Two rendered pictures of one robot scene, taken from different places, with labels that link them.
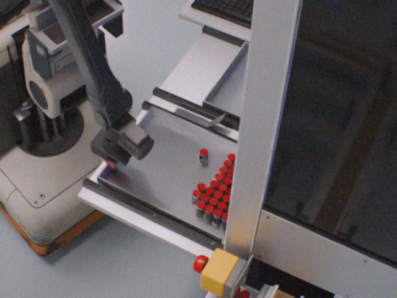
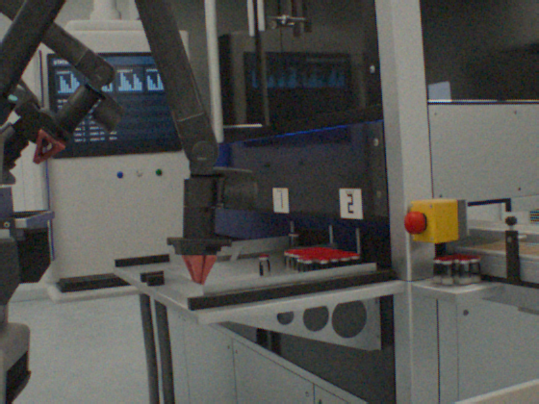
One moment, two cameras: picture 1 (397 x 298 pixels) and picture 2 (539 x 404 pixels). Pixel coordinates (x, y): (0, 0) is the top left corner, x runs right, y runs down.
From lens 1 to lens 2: 1.56 m
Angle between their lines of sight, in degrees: 64
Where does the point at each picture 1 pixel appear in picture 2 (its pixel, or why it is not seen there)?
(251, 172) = (411, 50)
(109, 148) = (206, 227)
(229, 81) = not seen: hidden behind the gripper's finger
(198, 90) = not seen: hidden behind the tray
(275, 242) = (449, 152)
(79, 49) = (177, 38)
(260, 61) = not seen: outside the picture
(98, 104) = (202, 125)
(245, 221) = (419, 138)
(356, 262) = (510, 120)
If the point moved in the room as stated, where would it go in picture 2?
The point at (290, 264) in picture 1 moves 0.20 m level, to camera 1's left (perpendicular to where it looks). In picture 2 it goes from (468, 180) to (420, 187)
